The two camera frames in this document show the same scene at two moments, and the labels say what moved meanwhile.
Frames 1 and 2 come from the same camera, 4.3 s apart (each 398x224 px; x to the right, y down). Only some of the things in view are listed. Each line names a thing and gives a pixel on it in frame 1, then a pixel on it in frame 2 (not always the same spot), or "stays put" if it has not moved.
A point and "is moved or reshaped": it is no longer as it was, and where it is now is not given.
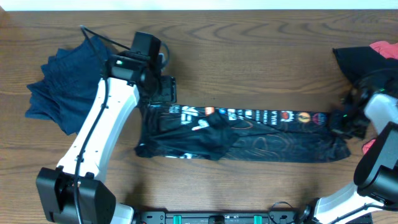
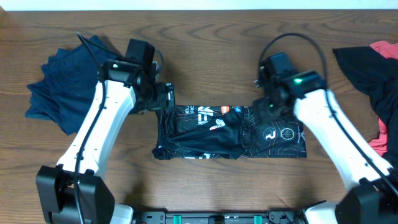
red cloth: [389, 50] stays put
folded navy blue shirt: [68, 86] stays put
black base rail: [273, 217] stays put
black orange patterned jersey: [238, 134] is moved or reshaped
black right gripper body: [354, 124] → [268, 110]
